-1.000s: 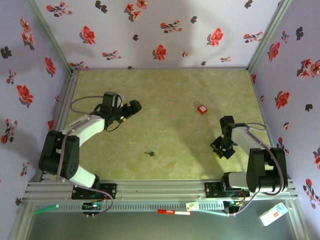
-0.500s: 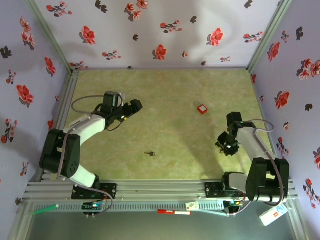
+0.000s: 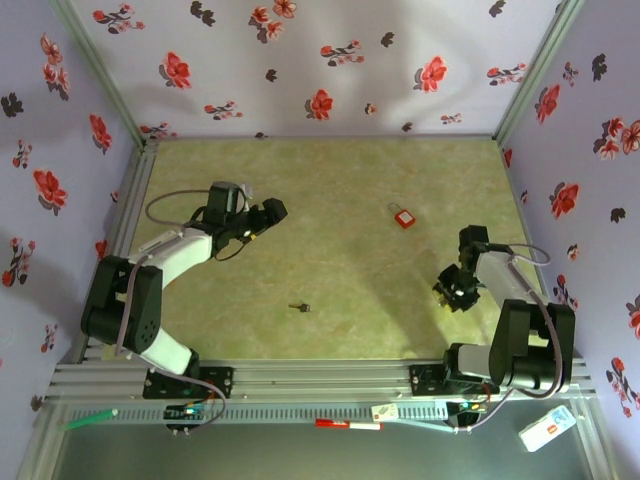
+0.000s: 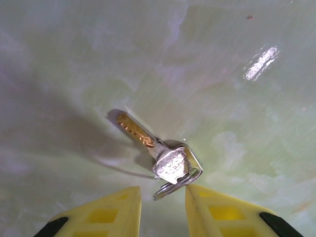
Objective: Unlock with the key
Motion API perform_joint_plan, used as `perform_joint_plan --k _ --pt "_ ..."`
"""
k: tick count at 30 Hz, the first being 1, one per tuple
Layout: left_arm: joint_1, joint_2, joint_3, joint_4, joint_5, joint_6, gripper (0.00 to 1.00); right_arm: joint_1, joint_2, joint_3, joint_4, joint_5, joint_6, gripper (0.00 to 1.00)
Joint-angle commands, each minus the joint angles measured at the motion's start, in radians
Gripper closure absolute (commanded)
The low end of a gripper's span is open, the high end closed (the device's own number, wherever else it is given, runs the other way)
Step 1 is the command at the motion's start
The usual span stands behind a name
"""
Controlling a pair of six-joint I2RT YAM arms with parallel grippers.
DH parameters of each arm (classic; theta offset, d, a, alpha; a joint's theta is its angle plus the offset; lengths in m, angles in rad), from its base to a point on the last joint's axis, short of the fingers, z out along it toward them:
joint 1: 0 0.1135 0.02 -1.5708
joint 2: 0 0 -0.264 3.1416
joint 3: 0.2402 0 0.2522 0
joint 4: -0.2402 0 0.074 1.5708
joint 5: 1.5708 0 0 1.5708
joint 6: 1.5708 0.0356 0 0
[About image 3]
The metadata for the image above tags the red safety padlock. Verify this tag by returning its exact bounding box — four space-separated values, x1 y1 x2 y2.
387 201 417 231

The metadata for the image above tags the small circuit board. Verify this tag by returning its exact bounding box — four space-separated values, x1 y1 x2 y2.
163 403 212 422
447 399 489 417

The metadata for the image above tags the red and white marker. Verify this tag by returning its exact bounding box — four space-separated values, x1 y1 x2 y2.
314 418 384 432

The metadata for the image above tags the white card box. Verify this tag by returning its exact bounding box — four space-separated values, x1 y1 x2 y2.
518 404 577 454

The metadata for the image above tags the green marker pen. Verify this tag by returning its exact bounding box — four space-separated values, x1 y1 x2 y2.
57 408 120 431

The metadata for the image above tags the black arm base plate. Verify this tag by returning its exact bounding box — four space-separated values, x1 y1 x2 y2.
143 366 236 400
408 363 501 396

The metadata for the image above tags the aluminium side rail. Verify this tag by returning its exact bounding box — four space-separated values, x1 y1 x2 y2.
59 139 160 366

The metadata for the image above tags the grey base cable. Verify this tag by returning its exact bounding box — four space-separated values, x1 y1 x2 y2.
449 384 519 435
147 367 226 434

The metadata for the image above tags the wide aluminium base rail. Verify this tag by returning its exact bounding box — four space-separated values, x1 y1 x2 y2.
47 357 599 401

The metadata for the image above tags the slotted grey cable tray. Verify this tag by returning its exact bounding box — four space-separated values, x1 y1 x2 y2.
64 402 451 426

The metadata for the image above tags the aluminium corner post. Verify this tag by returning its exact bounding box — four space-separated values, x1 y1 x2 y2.
48 0 160 151
492 0 587 146

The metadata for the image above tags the aluminium frame leg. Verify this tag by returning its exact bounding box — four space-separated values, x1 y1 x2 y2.
569 394 619 480
14 404 69 480

